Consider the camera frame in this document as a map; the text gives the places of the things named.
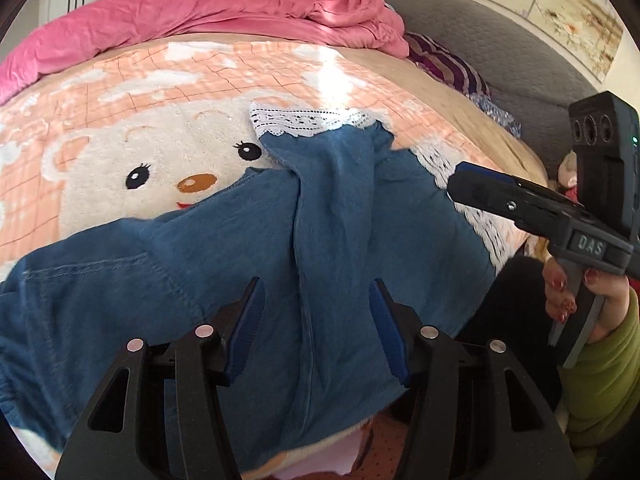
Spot green right sleeve forearm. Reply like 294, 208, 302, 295
560, 290, 639, 479

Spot striped purple pillow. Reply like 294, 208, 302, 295
404, 32, 491, 98

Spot peach bear plush blanket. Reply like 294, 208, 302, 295
0, 39, 532, 478

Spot pink duvet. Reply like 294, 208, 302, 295
1, 0, 409, 102

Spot grey quilted headboard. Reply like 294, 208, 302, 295
385, 0, 597, 172

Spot blue denim lace-trimmed pants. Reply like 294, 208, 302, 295
1, 105, 515, 471

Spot tan bed sheet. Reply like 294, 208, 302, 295
337, 47, 548, 186

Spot right hand red nails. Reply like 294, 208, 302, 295
542, 258, 633, 345

